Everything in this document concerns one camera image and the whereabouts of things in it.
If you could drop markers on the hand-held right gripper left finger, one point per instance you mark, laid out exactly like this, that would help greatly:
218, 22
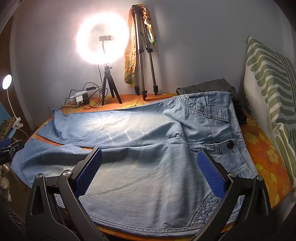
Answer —
89, 172

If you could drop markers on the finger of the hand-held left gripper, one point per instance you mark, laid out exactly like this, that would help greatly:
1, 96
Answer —
12, 147

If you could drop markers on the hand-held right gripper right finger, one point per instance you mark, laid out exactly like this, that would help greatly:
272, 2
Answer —
211, 176

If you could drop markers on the light blue denim pants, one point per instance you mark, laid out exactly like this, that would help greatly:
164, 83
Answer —
138, 148

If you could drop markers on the person's left hand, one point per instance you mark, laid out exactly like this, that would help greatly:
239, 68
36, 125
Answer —
4, 185

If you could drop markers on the yellow spotted cloth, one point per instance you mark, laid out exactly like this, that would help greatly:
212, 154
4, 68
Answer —
5, 127

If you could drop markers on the blue board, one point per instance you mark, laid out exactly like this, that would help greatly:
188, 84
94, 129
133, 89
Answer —
8, 111

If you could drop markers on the orange floral bedsheet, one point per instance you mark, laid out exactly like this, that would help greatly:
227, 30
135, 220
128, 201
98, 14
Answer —
266, 166

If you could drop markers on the white clip desk lamp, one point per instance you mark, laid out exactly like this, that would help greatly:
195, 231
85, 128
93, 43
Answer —
7, 81

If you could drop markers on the folded black garment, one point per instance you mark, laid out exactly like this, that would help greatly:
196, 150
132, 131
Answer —
241, 111

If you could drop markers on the black power adapter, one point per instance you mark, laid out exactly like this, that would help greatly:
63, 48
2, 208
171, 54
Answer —
86, 100

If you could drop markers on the white power strip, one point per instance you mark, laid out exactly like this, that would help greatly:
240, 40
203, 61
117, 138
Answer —
79, 96

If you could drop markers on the folded dark grey garment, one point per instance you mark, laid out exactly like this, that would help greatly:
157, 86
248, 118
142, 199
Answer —
208, 85

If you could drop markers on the small black tripod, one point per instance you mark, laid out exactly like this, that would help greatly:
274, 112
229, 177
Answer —
106, 76

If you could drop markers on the green striped white pillow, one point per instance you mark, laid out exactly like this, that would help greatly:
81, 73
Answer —
266, 81

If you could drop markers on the yellow floral scarf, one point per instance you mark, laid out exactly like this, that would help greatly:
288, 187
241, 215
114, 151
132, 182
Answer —
129, 60

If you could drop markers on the grey phone holder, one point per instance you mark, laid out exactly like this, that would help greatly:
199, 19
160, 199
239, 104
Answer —
106, 38

